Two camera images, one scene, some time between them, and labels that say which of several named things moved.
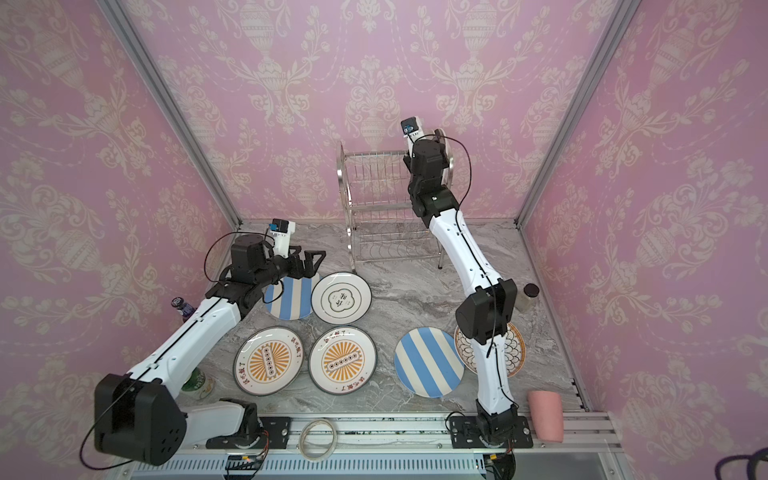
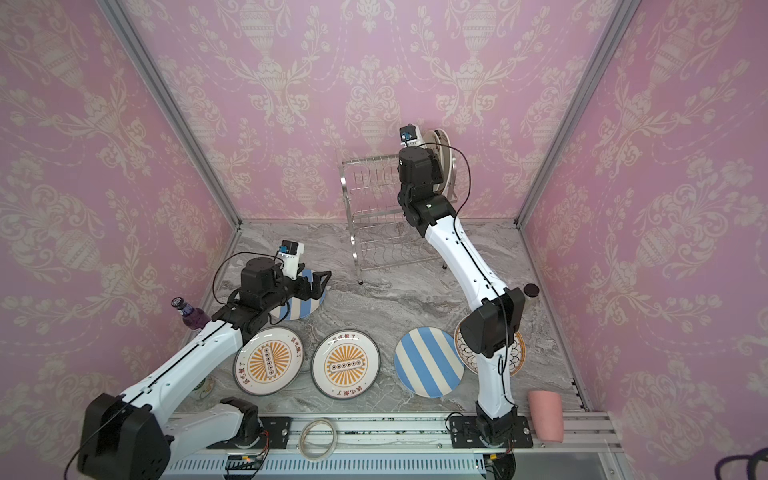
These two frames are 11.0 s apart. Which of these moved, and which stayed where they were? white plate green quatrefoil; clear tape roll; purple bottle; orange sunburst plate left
Moved: white plate green quatrefoil
Stayed: orange sunburst plate left; purple bottle; clear tape roll
